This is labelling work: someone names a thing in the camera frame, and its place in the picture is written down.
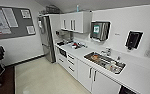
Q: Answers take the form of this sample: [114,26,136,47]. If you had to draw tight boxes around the black built-in appliance front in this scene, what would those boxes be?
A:
[58,48,68,57]

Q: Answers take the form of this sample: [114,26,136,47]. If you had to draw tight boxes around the steel paper towel dispenser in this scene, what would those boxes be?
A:
[89,21,111,43]

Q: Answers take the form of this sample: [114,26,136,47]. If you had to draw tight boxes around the stainless steel sink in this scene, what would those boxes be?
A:
[83,51,127,75]

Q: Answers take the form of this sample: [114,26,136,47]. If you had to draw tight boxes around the white plain wall cabinet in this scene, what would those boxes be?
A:
[59,11,93,34]

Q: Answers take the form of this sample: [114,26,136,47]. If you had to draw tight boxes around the black soap dispenser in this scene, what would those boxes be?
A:
[124,30,144,51]

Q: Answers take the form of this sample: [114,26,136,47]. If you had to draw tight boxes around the metal dish rack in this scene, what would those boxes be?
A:
[70,39,87,50]

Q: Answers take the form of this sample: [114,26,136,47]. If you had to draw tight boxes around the black base cabinet handle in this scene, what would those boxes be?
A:
[92,69,98,83]
[88,67,93,80]

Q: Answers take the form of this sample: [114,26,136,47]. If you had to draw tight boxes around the grey bulletin board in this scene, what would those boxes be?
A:
[0,5,37,41]

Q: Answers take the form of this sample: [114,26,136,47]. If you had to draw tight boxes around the steel refrigerator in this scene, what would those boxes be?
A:
[37,14,57,64]

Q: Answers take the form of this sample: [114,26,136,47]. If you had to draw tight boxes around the white base cabinet door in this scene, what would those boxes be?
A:
[76,59,93,93]
[90,67,122,94]

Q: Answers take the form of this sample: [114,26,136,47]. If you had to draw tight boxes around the slim blue bottle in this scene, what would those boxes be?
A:
[76,3,81,13]

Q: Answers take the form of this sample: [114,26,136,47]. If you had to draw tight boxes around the steel dishwasher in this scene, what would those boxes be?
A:
[118,85,138,94]

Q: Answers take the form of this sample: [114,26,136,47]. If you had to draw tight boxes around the white paper sheet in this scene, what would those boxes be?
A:
[2,7,19,29]
[25,25,36,35]
[20,9,32,20]

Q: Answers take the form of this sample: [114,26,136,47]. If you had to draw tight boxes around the chrome faucet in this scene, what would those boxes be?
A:
[100,47,113,58]

